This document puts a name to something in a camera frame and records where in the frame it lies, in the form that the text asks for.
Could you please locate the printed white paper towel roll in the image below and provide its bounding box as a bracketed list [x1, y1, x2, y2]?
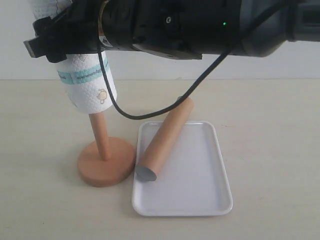
[29, 0, 113, 114]

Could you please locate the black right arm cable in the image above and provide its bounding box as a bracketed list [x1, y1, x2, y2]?
[97, 0, 283, 120]

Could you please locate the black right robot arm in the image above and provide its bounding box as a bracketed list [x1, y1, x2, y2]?
[24, 0, 320, 63]

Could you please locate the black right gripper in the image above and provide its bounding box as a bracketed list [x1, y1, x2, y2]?
[23, 0, 102, 63]

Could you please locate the brown cardboard tube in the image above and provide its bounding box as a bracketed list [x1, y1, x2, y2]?
[135, 97, 194, 182]

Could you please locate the white rectangular tray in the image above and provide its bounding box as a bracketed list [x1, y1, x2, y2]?
[131, 120, 233, 217]

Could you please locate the wooden paper towel holder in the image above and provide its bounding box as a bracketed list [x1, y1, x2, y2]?
[77, 112, 136, 188]

